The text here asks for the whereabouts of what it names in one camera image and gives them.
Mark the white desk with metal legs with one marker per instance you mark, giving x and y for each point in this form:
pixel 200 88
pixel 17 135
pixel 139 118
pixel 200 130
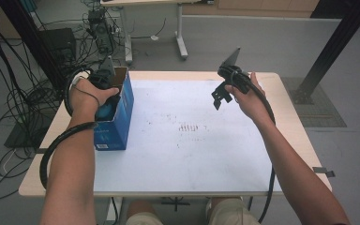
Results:
pixel 181 37

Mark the grey computer tower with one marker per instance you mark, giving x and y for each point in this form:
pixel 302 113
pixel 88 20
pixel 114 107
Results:
pixel 101 31

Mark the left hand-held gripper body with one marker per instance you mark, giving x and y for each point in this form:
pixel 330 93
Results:
pixel 101 79

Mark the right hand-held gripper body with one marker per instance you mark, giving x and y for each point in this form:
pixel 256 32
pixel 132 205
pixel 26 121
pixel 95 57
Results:
pixel 231 73

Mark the black metal stand post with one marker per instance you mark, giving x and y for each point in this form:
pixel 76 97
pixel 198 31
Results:
pixel 334 43

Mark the grey tape strip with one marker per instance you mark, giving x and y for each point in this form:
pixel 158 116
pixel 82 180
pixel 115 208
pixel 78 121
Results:
pixel 322 170

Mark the blue cardboard box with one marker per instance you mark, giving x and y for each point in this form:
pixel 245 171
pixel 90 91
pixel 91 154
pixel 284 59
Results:
pixel 112 134

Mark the black box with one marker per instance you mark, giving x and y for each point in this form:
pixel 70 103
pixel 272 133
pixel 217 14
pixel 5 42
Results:
pixel 59 43

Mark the person's left hand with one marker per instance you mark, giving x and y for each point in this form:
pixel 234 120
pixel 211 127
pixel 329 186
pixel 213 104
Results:
pixel 84 97

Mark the person's right hand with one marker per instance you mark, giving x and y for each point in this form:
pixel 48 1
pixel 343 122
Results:
pixel 251 104

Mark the white paper mat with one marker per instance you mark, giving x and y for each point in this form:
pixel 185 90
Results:
pixel 184 162

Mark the person's beige shorts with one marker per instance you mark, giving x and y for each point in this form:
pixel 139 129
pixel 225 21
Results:
pixel 231 215

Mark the wooden cabinet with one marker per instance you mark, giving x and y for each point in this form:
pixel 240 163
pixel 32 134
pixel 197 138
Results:
pixel 262 7

